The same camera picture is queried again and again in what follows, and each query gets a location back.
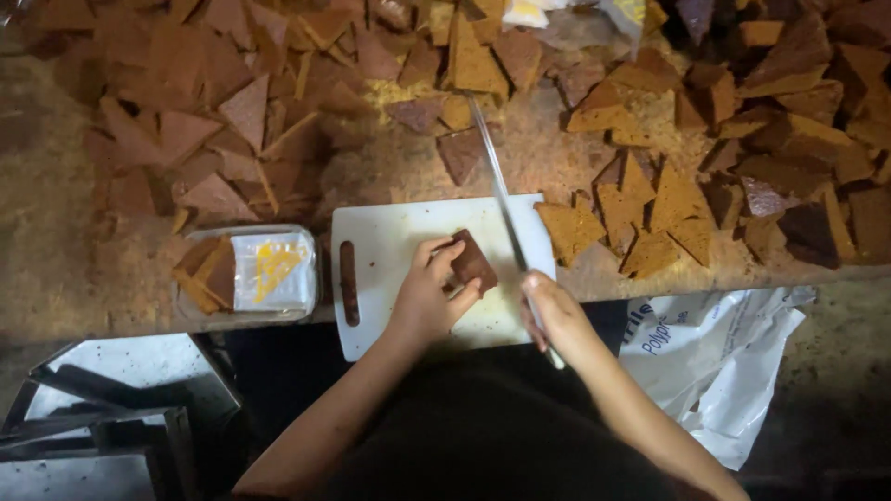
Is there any clear plastic cake container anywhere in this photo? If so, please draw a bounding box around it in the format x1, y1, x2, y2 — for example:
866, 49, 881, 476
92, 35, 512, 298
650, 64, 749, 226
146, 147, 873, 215
170, 223, 321, 325

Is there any white plastic cutting board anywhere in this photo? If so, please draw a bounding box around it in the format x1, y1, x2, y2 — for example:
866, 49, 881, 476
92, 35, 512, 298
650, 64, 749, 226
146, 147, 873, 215
330, 193, 558, 363

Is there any person's right hand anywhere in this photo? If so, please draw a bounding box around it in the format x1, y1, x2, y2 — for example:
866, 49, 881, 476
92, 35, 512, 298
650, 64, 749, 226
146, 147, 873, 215
518, 270, 608, 368

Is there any person's left hand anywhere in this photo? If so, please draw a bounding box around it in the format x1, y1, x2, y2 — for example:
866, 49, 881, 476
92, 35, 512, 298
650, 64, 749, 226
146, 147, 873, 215
387, 236, 483, 343

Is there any long steel knife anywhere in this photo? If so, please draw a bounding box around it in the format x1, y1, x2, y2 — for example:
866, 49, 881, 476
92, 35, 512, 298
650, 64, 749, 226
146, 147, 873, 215
465, 92, 566, 370

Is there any white printed plastic bag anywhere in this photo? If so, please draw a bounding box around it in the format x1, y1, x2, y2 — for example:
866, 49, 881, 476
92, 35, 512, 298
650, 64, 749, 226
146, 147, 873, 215
618, 285, 817, 471

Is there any heap of brown cake triangles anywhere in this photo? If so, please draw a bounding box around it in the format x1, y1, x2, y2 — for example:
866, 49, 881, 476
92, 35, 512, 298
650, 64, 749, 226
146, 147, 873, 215
14, 0, 891, 281

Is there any person's black clothing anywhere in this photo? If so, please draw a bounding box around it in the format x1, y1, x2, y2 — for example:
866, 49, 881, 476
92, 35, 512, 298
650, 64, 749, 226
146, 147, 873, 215
223, 299, 697, 501

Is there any brown square cake slice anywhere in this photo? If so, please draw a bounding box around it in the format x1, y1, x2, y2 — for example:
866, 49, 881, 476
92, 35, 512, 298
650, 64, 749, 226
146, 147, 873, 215
441, 229, 499, 296

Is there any stack of metal baking trays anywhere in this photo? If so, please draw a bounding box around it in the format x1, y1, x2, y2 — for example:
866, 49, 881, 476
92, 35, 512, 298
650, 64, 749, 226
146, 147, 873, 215
0, 333, 245, 501

